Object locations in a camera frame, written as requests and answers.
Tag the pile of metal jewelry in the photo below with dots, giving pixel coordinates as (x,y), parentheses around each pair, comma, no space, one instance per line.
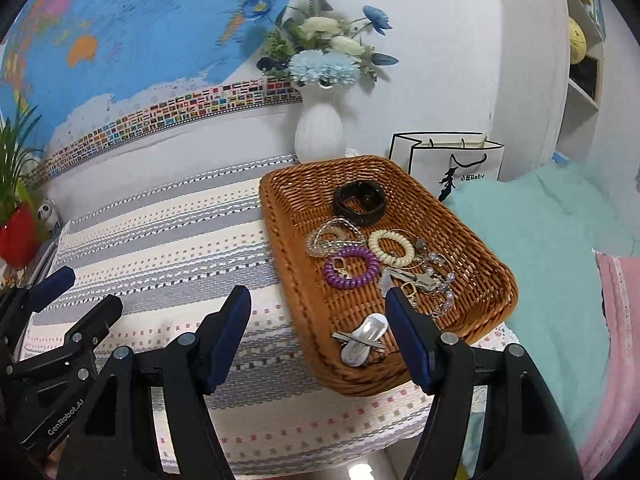
(429,273)

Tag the blue white artificial flowers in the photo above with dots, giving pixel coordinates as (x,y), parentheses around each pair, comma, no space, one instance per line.
(314,45)

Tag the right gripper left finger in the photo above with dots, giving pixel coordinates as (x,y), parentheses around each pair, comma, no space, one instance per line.
(220,336)

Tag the red plant pot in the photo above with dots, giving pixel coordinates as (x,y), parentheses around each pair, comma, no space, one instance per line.
(19,238)

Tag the small white owl figurine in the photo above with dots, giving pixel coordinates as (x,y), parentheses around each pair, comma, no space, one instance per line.
(47,215)

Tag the brown wicker tray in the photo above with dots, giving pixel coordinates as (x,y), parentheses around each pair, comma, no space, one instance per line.
(455,280)

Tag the white ribbed vase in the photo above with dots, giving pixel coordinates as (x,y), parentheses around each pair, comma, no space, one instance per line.
(319,132)

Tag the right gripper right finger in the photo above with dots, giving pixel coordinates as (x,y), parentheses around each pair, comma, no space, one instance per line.
(416,336)

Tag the green potted plant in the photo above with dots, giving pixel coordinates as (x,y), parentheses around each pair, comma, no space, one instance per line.
(18,158)

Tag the white wall shelf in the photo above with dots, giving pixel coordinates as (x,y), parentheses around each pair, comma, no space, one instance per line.
(582,105)

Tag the white hair clip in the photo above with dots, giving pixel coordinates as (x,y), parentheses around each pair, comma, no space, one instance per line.
(358,344)

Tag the teal blanket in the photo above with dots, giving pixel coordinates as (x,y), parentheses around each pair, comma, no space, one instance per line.
(546,227)

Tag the yellow ball on shelf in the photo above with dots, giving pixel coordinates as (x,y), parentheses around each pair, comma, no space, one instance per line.
(578,42)

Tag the striped woven table cloth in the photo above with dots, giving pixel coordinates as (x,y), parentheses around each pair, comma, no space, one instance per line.
(289,405)

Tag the white paper shopping bag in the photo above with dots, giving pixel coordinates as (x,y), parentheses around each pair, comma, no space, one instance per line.
(442,161)

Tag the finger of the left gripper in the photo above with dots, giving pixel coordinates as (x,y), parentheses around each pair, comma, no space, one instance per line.
(44,293)

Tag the pink cloth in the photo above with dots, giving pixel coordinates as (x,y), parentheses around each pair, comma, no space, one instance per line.
(620,406)

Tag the world map poster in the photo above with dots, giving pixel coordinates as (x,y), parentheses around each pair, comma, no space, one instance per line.
(102,73)

